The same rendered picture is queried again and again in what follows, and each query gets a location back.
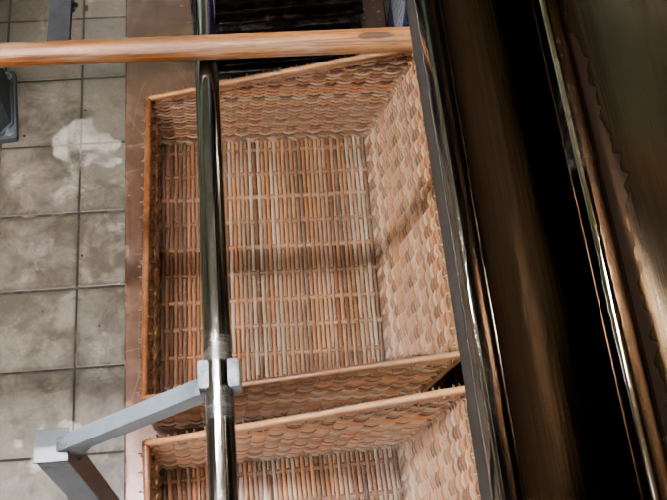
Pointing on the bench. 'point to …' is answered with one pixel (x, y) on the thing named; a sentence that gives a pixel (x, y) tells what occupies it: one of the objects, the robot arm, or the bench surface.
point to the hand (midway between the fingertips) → (47, 2)
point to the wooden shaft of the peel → (204, 47)
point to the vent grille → (398, 12)
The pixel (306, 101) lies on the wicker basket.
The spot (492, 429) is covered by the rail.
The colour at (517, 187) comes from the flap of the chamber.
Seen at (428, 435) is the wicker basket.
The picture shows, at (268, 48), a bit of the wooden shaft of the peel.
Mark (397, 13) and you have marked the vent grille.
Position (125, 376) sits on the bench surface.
